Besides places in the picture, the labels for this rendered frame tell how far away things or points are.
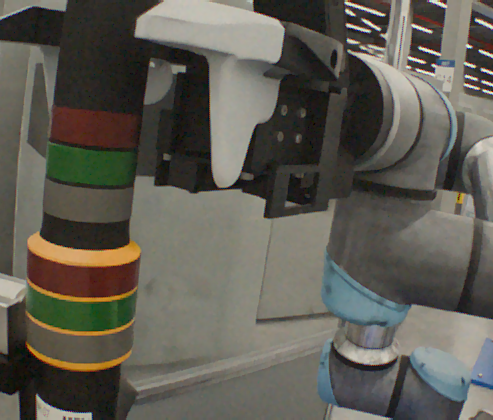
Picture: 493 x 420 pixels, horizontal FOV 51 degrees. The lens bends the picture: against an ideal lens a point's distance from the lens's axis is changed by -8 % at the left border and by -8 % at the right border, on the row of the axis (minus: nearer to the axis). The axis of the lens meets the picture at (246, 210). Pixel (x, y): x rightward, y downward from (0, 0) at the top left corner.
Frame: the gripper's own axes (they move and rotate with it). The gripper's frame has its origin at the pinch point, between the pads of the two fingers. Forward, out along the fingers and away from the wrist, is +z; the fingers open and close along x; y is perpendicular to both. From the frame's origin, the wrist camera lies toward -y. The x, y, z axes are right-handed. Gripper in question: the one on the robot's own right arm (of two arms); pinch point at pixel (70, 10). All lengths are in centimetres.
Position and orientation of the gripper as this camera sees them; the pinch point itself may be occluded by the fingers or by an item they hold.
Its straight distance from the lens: 19.6
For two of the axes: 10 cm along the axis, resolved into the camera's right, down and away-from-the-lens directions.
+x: -7.9, -2.3, 5.7
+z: -6.0, 0.7, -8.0
